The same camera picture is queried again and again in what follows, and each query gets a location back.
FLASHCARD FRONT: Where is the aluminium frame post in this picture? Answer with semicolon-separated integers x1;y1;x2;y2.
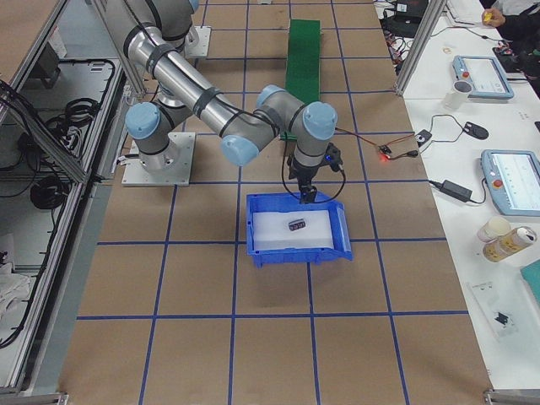
395;0;446;96

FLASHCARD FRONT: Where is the lower teach pendant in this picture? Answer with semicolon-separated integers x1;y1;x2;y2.
481;149;539;217

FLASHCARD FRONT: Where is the white foam bin liner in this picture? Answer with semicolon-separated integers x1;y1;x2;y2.
251;210;334;251

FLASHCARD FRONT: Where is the black capacitor block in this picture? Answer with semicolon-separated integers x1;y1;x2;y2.
288;219;306;231

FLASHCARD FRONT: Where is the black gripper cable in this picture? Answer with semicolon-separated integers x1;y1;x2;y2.
281;141;348;205

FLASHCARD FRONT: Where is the drink can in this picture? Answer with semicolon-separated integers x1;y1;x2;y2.
483;226;537;262

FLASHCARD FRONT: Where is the upper teach pendant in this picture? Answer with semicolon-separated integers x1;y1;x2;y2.
452;56;514;100

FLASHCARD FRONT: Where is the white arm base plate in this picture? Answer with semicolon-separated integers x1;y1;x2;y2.
183;26;212;59
121;132;196;186

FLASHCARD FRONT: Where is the red led controller board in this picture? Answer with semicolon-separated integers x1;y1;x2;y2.
377;145;392;162

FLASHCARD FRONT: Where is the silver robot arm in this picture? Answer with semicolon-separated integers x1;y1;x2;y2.
105;1;343;203

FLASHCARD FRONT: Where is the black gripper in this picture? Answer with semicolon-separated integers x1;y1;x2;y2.
288;158;320;204

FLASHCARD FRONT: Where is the red black power cable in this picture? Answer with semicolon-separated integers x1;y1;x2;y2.
335;126;419;164

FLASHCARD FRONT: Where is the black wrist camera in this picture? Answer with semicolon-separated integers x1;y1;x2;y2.
324;143;343;172

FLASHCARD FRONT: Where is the green conveyor belt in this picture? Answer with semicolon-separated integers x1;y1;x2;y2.
278;19;324;143

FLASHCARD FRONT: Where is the blue plastic bin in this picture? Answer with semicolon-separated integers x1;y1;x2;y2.
246;192;353;267

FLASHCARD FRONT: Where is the white paper cup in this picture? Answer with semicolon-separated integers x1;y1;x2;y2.
477;216;511;242

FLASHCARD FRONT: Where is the black power adapter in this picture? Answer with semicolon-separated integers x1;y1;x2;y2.
429;180;472;203

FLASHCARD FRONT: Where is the teach pendant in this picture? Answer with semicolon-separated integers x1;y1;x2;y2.
481;149;539;217
452;56;514;100

